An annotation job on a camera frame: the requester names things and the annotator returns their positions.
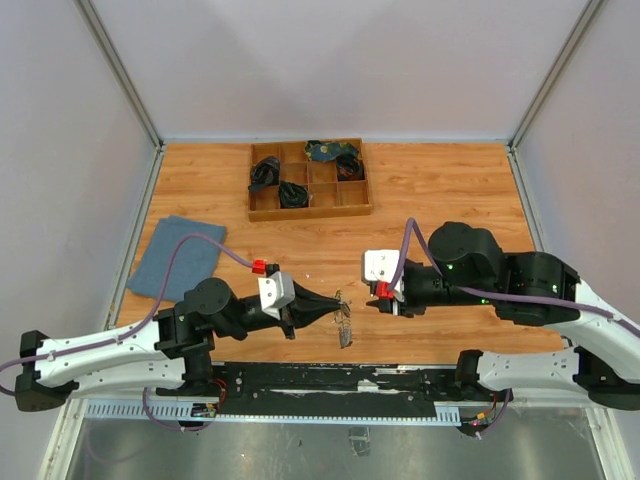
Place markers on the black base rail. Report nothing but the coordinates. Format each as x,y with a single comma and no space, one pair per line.
250,380

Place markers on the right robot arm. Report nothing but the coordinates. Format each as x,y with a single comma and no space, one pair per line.
467,267

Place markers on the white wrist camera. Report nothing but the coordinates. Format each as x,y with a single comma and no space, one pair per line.
378,268
276,289

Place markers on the dark rolled tie centre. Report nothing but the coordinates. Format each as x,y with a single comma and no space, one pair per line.
293,196

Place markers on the blue folded cloth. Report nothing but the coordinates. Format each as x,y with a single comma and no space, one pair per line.
195,260

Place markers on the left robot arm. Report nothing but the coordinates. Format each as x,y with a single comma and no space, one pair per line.
167,354

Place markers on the dark rolled tie right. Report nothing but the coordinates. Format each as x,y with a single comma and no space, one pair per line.
349,168

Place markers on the wooden compartment tray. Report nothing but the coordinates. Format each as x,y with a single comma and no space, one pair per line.
329,197

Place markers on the dark rolled tie left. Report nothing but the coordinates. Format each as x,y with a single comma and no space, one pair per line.
264,174

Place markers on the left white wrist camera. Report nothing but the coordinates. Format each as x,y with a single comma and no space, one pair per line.
276,289

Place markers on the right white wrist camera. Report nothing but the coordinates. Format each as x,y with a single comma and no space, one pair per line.
378,268

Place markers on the blue yellow patterned tie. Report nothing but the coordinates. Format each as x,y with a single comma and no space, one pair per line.
328,151

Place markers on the grey slotted cable duct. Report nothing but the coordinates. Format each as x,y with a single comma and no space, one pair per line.
323,409

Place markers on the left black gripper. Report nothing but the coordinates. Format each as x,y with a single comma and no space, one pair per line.
307,307

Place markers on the dark rolled tie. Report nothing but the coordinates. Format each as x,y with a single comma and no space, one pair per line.
264,174
349,168
293,196

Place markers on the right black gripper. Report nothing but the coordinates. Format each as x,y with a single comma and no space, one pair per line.
406,308

